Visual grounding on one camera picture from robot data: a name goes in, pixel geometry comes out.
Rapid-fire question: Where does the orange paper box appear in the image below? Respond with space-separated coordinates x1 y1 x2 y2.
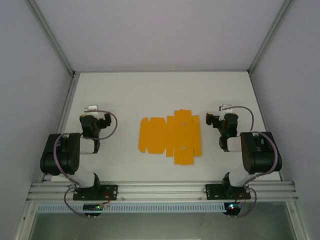
138 109 203 166

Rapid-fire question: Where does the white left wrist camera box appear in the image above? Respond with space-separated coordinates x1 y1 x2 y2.
83 104 100 117

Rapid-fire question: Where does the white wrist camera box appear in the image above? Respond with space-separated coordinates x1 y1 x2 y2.
218 103 234 120
83 104 100 117

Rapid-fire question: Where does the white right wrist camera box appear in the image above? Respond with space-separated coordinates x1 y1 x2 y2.
218 103 234 120

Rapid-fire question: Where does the aluminium table side rail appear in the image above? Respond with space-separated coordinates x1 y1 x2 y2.
41 71 81 183
247 71 285 182

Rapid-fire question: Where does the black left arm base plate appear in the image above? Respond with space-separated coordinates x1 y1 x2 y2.
72 184 119 201

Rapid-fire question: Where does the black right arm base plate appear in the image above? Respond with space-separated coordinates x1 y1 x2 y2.
204 183 252 201

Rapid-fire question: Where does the aluminium frame post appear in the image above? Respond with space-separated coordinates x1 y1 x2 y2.
26 0 76 76
247 0 295 75

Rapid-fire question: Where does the aluminium mounting rail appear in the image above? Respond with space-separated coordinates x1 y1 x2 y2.
26 181 299 201

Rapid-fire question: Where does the light blue slotted cable duct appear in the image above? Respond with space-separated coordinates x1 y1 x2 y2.
37 202 225 213

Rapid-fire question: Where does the aluminium frame leg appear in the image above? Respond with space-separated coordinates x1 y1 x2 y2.
13 201 38 240
284 199 310 240

